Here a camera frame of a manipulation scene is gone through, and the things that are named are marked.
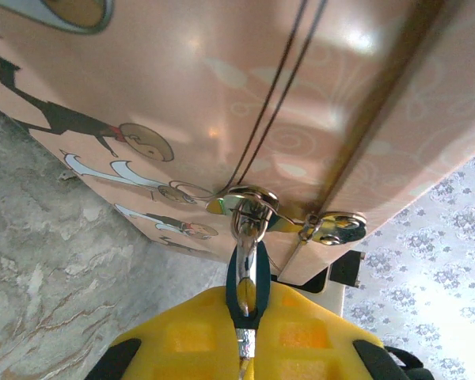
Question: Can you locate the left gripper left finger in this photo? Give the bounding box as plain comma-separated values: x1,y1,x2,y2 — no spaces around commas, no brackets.
84,286,246,380

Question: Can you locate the pink cartoon tin box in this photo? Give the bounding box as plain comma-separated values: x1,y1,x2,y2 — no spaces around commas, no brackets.
0,0,475,292

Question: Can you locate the small silver padlock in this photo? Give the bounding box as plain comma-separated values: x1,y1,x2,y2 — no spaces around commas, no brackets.
226,196,271,317

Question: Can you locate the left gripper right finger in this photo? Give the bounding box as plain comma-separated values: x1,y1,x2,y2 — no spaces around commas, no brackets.
252,282,399,380

